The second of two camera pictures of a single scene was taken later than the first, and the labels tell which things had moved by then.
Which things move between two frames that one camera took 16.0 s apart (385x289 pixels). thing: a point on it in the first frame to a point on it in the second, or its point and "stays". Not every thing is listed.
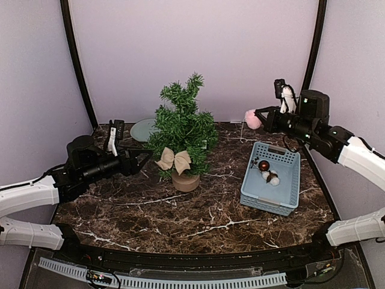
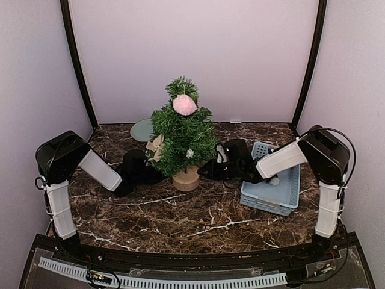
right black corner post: (319, 35) stays
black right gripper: (270, 125) to (210, 167)
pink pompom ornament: (252, 121) to (184, 105)
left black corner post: (65, 9) stays
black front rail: (94, 256) stays
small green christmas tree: (183, 135) stays
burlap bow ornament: (181, 160) to (155, 146)
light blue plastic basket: (271, 179) stays
